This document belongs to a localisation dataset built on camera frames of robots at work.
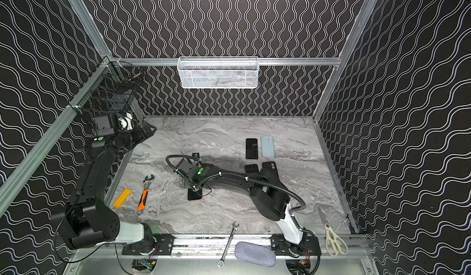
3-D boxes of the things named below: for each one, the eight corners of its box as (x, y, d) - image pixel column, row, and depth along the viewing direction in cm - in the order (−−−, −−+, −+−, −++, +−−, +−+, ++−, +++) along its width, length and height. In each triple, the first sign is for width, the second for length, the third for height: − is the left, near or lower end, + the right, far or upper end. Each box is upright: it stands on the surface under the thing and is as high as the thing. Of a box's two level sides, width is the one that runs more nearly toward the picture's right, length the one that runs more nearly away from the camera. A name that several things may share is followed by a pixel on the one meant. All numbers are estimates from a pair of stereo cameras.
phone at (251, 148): (245, 159, 103) (245, 156, 101) (245, 141, 112) (245, 138, 109) (258, 159, 103) (259, 156, 101) (257, 141, 112) (257, 138, 109)
